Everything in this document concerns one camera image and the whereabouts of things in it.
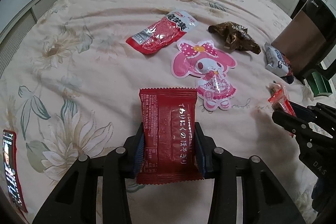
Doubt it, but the dark red snack packet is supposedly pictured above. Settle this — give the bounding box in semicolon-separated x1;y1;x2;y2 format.
136;88;202;185

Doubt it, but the brown black appliance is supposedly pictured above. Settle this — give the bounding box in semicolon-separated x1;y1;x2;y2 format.
272;0;335;81

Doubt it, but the small red candy packet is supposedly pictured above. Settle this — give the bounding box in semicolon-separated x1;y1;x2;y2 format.
267;83;297;138

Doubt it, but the red smartphone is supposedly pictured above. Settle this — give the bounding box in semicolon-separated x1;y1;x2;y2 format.
2;130;27;213

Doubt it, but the pink cartoon character pouch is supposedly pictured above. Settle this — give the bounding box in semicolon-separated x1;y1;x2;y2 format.
171;39;237;111

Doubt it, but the white cookie snack bag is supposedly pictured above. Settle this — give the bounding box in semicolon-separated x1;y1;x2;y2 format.
264;43;294;84

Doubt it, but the green tray box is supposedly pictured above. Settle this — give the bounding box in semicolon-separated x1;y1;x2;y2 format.
306;71;333;97

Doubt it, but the white radiator cover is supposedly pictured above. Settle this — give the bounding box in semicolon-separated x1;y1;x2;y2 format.
1;0;57;73

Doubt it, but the brown foil snack bag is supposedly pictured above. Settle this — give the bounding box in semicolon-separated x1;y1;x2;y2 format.
208;22;261;55

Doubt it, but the red white snack pouch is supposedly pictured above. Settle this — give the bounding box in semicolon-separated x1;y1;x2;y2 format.
126;10;198;55

